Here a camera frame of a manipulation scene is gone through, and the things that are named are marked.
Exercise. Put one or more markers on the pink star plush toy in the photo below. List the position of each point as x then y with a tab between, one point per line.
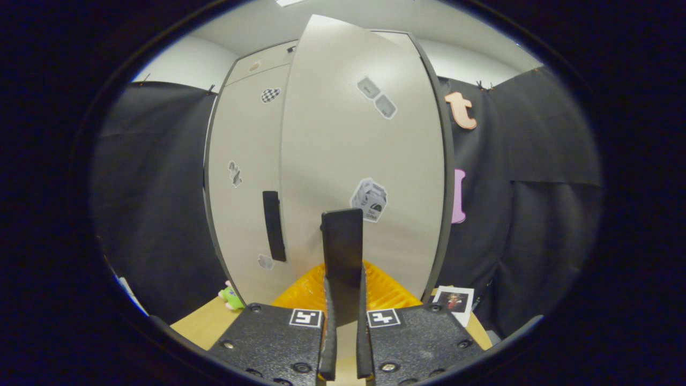
230	297

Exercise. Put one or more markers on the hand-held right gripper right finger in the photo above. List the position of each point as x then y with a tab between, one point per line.
364	348

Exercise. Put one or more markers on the beige door with checkered sticker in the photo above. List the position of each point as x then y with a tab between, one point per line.
241	225

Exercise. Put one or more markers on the black backdrop cloth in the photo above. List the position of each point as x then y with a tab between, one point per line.
536	214

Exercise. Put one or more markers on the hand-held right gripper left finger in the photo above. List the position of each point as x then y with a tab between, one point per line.
328	348

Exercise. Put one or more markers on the long ceiling light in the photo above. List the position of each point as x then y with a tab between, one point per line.
289	2

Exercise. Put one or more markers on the beige door with box stickers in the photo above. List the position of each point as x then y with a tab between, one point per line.
332	150

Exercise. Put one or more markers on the beige double-door shoe cabinet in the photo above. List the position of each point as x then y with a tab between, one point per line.
268	59

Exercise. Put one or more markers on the white portrait book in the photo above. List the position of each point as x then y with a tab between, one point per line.
455	303

